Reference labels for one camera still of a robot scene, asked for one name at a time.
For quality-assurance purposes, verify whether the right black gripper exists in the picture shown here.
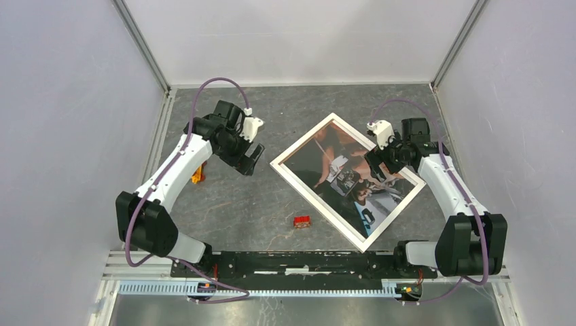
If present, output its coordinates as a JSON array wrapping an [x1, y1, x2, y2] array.
[[364, 130, 410, 183]]

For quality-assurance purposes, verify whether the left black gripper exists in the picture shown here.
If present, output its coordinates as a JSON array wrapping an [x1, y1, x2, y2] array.
[[216, 128, 265, 177]]

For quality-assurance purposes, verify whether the white wooden picture frame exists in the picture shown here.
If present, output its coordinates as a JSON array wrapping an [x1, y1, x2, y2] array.
[[270, 113, 426, 252]]

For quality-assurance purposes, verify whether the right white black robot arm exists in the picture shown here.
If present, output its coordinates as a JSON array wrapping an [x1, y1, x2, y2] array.
[[365, 118, 507, 283]]

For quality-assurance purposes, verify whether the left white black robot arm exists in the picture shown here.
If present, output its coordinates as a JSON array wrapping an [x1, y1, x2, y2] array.
[[115, 101, 264, 277]]

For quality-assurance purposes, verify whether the orange blue toy block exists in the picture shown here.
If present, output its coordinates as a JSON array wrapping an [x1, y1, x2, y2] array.
[[191, 162, 206, 184]]

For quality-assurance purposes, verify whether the red toy brick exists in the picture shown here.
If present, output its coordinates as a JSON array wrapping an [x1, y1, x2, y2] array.
[[293, 215, 312, 228]]

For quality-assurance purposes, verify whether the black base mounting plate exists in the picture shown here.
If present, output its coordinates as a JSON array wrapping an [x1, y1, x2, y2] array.
[[194, 251, 438, 291]]

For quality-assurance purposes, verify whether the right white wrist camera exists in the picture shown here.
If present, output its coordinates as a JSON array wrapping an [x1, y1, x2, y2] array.
[[367, 120, 395, 150]]

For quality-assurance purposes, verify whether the slotted cable duct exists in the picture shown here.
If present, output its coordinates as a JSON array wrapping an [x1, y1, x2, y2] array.
[[118, 280, 401, 299]]

